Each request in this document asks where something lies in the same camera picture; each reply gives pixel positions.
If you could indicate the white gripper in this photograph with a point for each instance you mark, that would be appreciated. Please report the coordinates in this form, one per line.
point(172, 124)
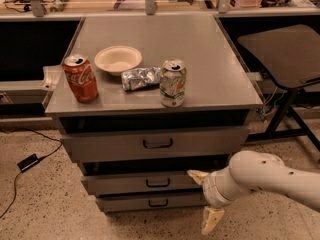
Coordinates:
point(210, 188)

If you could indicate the grey drawer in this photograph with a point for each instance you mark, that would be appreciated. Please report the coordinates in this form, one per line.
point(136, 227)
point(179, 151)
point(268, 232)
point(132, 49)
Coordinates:
point(164, 200)
point(153, 144)
point(138, 182)

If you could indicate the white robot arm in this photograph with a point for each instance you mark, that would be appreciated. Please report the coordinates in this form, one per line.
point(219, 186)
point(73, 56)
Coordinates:
point(248, 172)

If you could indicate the grey bottom drawer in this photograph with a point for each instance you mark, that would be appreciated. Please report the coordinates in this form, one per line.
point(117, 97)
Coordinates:
point(164, 200)

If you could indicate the grey drawer cabinet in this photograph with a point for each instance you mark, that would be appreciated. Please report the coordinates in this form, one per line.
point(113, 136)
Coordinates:
point(218, 91)

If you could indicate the grey top drawer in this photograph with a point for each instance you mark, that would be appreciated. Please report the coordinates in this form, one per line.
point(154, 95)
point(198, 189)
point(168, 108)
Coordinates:
point(153, 144)

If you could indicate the white green soda can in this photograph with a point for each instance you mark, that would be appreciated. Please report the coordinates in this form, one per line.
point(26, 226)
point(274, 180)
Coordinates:
point(172, 82)

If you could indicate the silver crumpled chip bag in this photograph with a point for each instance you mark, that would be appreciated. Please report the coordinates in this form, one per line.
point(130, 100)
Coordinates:
point(139, 78)

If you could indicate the white paper bowl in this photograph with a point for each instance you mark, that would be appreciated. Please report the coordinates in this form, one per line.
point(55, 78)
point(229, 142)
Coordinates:
point(117, 59)

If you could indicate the black chair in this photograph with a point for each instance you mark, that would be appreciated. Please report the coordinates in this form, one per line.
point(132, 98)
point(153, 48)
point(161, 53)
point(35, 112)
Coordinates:
point(291, 56)

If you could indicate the red cola can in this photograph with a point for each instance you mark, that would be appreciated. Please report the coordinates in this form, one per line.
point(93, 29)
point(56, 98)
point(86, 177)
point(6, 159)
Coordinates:
point(80, 77)

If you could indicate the black power adapter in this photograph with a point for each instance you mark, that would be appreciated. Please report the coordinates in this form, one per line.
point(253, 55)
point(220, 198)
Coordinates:
point(28, 162)

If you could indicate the grey side bin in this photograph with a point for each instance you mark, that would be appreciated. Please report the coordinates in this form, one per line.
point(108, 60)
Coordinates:
point(31, 97)

